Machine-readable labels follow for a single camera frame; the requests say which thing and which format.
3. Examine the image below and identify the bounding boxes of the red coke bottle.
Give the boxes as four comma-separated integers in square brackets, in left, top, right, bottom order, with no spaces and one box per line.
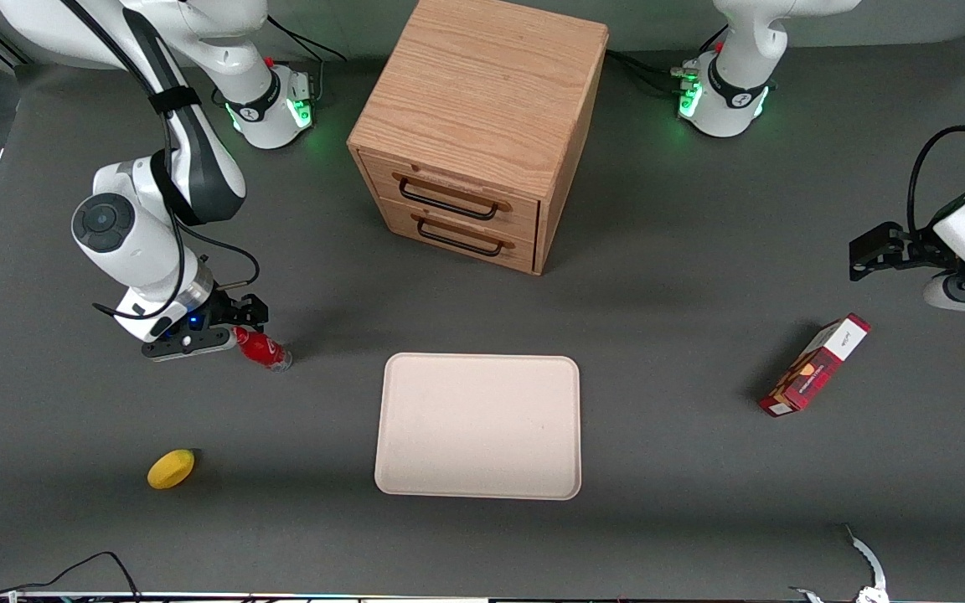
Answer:
[233,327,292,372]

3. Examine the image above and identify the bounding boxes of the beige rectangular tray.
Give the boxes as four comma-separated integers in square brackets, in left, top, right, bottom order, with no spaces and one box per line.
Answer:
[374,353,582,501]

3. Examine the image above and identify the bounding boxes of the red plaid cookie box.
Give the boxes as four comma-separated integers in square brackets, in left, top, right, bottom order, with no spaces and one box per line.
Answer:
[759,313,872,418]

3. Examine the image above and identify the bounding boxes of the yellow lemon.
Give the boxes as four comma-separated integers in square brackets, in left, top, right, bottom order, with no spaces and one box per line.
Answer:
[147,449,196,490]

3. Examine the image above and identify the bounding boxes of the wooden drawer front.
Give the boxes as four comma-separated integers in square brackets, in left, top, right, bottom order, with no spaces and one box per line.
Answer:
[378,199,539,276]
[361,153,542,244]

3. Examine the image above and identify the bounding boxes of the white serrated plastic clamp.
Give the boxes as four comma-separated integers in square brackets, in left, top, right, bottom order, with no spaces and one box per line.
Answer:
[843,523,890,603]

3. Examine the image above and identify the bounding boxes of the light wooden drawer cabinet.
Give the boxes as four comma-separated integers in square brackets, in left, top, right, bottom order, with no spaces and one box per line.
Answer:
[347,0,610,276]

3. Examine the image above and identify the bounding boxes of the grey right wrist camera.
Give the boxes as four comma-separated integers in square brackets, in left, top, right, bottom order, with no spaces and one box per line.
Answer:
[142,325,234,363]

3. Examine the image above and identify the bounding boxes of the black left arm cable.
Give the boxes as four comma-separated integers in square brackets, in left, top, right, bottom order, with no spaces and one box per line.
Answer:
[908,126,965,240]

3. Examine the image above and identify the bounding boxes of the black metal drawer handle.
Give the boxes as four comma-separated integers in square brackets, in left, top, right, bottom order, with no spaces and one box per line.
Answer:
[415,216,507,257]
[399,174,502,222]

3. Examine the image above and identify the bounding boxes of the thin black floor cable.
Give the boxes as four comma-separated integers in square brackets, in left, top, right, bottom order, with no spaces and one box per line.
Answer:
[0,551,142,603]

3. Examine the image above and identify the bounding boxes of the black right base cables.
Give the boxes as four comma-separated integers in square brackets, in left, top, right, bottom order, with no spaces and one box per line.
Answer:
[263,18,349,108]

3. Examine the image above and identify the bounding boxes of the black base cables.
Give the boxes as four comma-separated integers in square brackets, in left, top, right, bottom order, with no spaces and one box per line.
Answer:
[263,18,349,108]
[606,49,701,97]

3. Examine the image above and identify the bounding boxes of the black left base cables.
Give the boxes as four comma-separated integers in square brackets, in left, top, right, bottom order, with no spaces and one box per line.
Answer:
[606,49,701,97]

